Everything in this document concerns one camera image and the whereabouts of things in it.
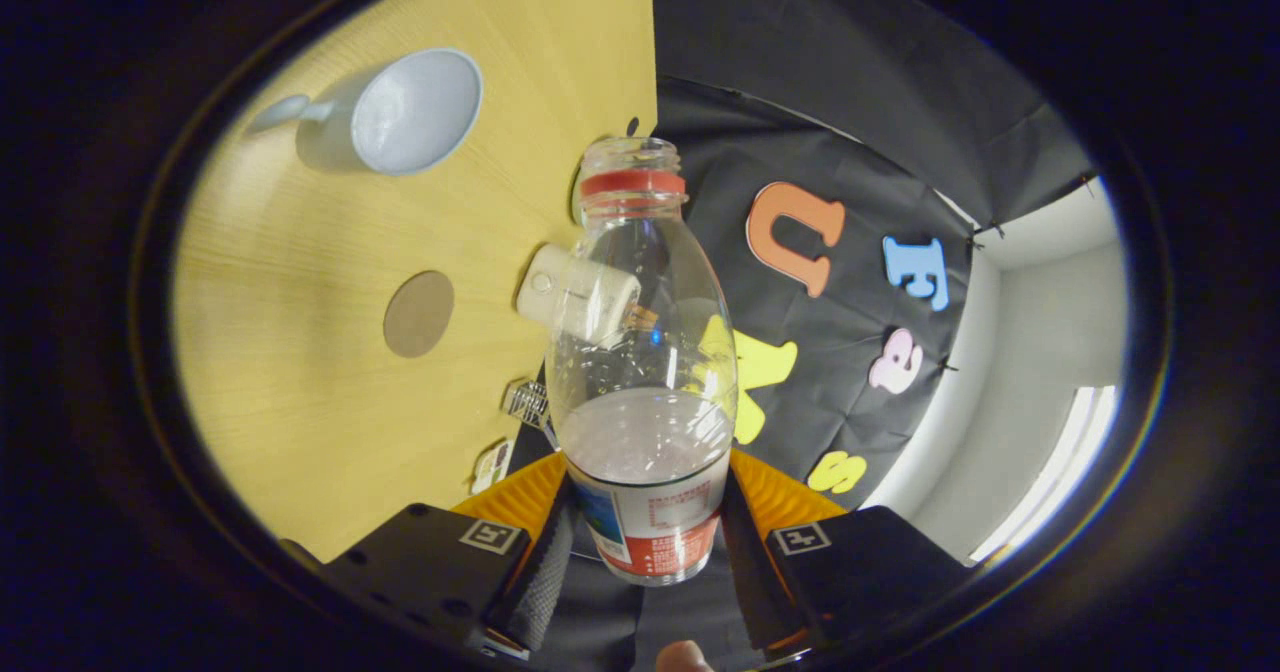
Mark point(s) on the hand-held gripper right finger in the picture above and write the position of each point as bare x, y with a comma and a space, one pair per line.
750, 572

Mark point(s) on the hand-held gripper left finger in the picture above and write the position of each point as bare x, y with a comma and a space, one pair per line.
545, 582

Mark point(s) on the clear plastic juice bottle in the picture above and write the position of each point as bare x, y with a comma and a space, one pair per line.
640, 352

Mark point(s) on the round brown coaster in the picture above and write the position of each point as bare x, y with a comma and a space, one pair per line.
419, 314

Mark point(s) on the small white dish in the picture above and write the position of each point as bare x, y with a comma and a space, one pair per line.
492, 467

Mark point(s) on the brown bread slice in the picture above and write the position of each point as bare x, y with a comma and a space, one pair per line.
645, 317

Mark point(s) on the white toaster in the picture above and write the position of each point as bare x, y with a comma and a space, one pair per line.
545, 287

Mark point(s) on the long ceiling light panel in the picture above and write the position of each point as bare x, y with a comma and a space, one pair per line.
1055, 472

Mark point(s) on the wooden table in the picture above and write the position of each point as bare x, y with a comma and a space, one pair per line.
300, 302

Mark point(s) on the black backdrop cloth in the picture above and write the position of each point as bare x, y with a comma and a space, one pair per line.
850, 92

